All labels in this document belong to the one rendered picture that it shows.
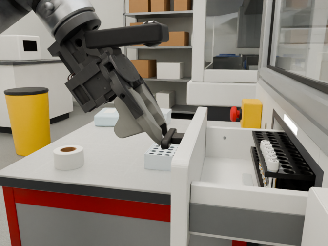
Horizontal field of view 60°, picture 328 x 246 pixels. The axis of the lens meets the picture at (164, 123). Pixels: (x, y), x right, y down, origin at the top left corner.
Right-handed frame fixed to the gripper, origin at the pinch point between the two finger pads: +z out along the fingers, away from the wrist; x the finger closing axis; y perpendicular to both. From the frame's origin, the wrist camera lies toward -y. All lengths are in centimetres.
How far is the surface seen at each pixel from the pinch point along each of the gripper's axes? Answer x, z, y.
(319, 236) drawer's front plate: 20.8, 10.0, -12.5
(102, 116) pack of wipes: -54, -10, 35
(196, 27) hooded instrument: -80, -19, -9
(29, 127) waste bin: -194, -51, 180
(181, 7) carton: -380, -89, 6
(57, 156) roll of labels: -15.1, -6.4, 30.3
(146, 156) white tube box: -20.0, 5.3, 13.9
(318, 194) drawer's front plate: 19.0, 8.2, -14.0
